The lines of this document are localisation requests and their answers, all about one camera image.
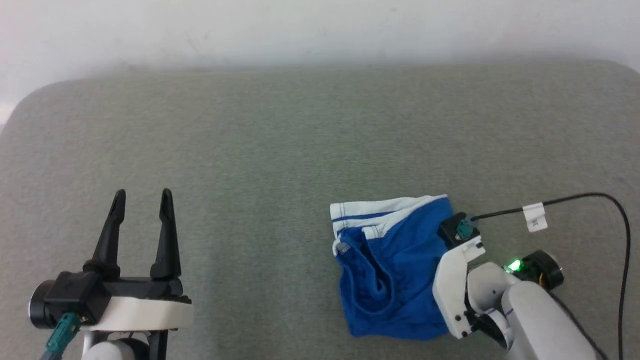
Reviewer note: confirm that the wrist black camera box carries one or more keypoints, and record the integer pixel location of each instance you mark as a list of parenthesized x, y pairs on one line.
[(450, 230), (70, 297)]

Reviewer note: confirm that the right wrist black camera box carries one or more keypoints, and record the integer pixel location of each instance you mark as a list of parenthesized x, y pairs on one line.
[(450, 230)]

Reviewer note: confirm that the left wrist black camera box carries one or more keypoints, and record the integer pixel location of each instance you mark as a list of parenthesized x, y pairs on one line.
[(70, 297)]

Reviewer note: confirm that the grey fabric sofa cushion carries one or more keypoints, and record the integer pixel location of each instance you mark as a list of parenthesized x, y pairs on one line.
[(250, 150)]

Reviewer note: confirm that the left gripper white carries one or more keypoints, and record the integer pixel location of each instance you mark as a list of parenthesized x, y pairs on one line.
[(145, 312)]

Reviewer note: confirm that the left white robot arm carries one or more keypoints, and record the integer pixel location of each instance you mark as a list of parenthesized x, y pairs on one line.
[(120, 350)]

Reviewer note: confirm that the blue and white shorts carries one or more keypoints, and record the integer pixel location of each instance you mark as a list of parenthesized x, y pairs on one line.
[(400, 280)]

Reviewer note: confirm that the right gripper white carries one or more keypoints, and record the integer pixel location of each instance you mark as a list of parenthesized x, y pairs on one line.
[(450, 295)]

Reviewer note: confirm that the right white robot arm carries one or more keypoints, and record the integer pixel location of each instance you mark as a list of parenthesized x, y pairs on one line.
[(535, 315)]

